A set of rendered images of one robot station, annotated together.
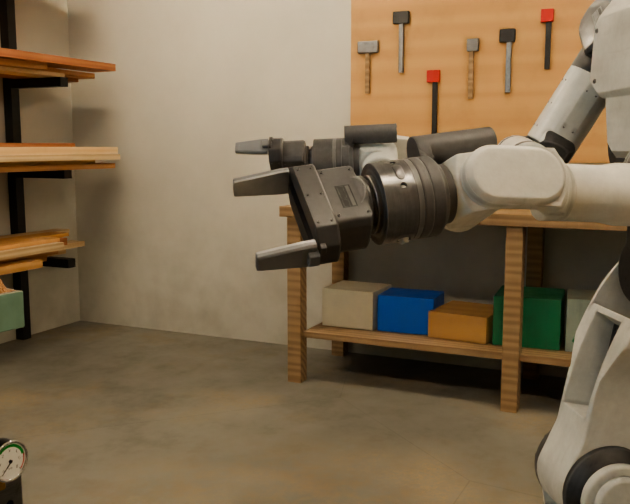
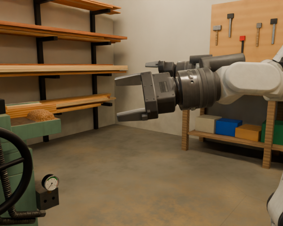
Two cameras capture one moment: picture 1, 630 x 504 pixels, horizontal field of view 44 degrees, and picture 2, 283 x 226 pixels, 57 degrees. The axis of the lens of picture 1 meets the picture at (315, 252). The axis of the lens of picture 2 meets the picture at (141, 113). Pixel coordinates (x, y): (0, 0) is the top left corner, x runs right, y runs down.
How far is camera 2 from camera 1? 0.28 m
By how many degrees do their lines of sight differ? 13
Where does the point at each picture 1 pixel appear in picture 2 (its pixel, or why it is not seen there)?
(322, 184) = (153, 80)
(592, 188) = not seen: outside the picture
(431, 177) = (206, 78)
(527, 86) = (281, 41)
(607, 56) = not seen: outside the picture
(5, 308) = (53, 125)
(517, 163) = (254, 71)
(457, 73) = (252, 36)
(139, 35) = (135, 26)
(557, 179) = (276, 80)
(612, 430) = not seen: outside the picture
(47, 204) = (104, 84)
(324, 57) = (200, 32)
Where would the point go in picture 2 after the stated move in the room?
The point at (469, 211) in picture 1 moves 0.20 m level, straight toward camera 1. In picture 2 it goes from (226, 95) to (209, 110)
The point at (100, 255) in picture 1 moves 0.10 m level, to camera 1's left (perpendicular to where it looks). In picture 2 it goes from (121, 102) to (116, 102)
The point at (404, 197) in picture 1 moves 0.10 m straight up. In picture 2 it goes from (192, 88) to (193, 37)
